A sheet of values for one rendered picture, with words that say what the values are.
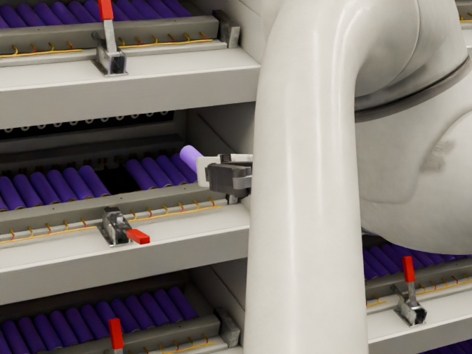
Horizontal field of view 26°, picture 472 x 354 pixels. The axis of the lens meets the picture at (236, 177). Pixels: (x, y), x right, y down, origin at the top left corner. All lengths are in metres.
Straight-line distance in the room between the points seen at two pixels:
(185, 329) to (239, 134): 0.25
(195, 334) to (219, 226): 0.17
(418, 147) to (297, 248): 0.21
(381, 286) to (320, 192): 0.95
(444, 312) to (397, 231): 0.75
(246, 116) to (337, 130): 0.70
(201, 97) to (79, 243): 0.21
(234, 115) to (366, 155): 0.56
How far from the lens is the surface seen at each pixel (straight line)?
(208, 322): 1.31
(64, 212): 1.16
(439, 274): 1.51
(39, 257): 1.12
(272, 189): 0.51
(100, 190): 1.20
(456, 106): 0.69
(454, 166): 0.67
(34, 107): 1.07
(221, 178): 0.92
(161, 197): 1.20
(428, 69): 0.68
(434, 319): 1.46
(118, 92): 1.10
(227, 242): 1.21
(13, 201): 1.18
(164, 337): 1.29
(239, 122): 1.24
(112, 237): 1.15
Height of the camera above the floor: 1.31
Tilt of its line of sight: 15 degrees down
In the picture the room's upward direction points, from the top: straight up
